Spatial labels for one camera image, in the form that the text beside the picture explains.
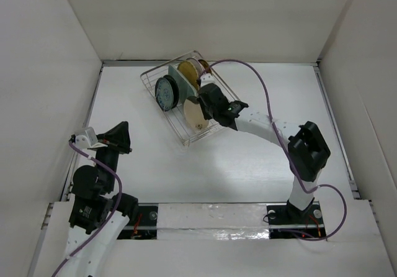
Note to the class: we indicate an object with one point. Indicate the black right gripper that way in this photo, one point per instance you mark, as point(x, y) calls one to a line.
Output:
point(205, 115)

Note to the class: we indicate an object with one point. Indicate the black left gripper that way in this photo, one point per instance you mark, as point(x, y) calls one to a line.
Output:
point(118, 138)

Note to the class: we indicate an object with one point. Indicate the beige plate with writing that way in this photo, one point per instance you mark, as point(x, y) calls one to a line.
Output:
point(193, 114)

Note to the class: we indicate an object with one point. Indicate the white plate red pattern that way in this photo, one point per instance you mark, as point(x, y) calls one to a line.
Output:
point(198, 66)

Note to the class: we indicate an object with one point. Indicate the glossy black plate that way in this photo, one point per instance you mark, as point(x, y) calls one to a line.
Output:
point(175, 90)

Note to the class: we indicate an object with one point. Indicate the yellow patterned plate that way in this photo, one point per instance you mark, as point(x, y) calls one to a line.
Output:
point(204, 64)

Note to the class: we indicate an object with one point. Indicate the woven bamboo round plate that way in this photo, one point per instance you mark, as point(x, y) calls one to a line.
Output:
point(188, 69)

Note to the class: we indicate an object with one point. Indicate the blue and white plate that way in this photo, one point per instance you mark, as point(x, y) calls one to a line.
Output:
point(164, 94)

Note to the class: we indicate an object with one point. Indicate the light green rectangular dish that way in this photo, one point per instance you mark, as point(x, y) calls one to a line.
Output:
point(185, 88)

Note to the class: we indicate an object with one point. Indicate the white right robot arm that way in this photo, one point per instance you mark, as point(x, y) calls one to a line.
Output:
point(306, 149)

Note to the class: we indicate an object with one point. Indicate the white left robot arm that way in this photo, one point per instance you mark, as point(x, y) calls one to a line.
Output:
point(100, 209)

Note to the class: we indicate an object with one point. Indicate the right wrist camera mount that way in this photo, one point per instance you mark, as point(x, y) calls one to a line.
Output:
point(206, 79)

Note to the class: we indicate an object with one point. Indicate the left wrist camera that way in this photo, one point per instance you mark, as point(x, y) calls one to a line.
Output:
point(86, 138)

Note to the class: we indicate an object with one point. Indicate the silver wire dish rack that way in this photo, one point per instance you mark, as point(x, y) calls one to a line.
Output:
point(175, 116)

